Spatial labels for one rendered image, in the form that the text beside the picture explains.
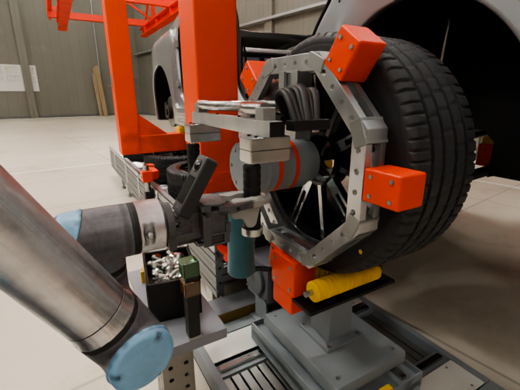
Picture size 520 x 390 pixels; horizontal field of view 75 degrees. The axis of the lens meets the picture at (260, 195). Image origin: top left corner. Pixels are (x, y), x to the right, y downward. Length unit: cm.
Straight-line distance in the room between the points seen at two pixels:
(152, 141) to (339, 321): 243
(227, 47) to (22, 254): 104
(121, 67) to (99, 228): 264
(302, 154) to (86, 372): 119
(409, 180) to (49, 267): 57
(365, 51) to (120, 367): 68
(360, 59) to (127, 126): 260
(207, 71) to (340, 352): 104
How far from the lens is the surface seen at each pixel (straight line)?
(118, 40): 317
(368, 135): 71
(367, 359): 123
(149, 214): 58
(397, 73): 79
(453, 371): 153
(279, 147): 66
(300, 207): 108
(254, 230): 68
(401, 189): 67
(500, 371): 174
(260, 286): 136
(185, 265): 79
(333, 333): 124
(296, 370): 127
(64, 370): 166
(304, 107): 69
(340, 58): 77
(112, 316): 47
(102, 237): 57
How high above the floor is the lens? 103
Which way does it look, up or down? 17 degrees down
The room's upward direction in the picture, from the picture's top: straight up
